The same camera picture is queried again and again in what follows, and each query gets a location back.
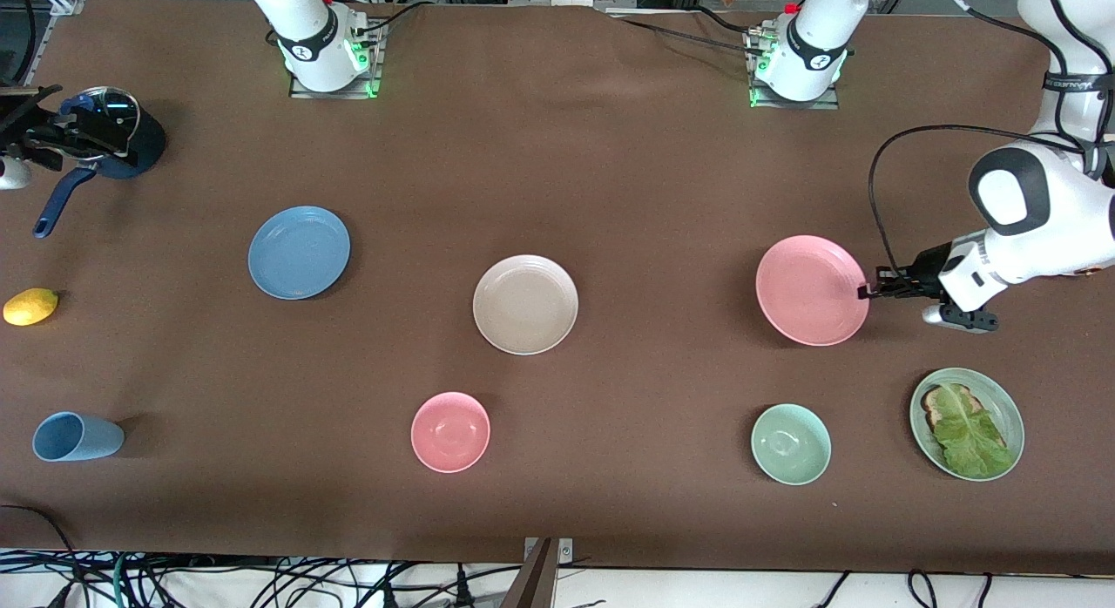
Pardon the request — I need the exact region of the pink plate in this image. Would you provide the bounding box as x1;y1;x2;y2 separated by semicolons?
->
755;234;870;347

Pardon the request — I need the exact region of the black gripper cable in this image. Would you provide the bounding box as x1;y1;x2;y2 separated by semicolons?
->
13;0;37;86
868;0;1115;280

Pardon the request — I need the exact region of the glass pot lid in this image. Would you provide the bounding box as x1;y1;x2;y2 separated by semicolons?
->
63;86;141;156

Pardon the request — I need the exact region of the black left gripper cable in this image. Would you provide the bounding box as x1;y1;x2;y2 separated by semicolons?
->
868;0;1115;280

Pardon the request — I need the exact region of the toasted bread slice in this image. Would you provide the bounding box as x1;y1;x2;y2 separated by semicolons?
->
921;382;1010;448

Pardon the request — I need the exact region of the blue plate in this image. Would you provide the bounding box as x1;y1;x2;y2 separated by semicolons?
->
247;206;351;301

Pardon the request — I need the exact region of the black right base cable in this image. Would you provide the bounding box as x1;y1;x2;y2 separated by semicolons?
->
353;0;445;36

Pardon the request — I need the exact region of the small metal bracket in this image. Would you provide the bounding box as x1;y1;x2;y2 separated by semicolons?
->
523;537;576;565

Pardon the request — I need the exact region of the green plate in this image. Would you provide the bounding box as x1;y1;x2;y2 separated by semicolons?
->
909;367;1025;483

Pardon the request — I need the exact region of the dark stand pole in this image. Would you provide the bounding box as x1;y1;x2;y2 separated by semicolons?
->
498;538;560;608

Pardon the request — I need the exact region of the green lettuce leaf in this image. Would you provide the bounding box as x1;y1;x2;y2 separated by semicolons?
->
932;384;1017;480

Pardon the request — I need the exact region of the small green bowl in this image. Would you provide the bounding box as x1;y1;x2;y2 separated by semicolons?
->
750;403;833;486

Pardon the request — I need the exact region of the small pink bowl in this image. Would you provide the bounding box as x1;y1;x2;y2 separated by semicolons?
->
410;391;491;474

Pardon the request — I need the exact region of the dark blue saucepan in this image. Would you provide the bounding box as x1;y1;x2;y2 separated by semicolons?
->
33;85;167;240

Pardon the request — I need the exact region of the long black base cable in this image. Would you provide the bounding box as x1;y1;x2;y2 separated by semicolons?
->
605;11;767;58

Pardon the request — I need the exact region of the black cable on table edge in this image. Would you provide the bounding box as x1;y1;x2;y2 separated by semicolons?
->
0;503;84;583

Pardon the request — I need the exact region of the yellow lemon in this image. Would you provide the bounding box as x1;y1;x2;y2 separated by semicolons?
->
3;287;60;328

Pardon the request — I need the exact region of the blue cup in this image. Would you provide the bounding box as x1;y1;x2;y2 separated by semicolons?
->
32;411;125;463

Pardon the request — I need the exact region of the short black base cable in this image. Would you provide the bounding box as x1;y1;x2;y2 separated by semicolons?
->
688;5;767;36

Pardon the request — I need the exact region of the beige plate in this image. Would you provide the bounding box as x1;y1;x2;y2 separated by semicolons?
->
472;254;579;356

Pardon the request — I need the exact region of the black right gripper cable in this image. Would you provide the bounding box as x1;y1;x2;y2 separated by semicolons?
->
13;0;37;86

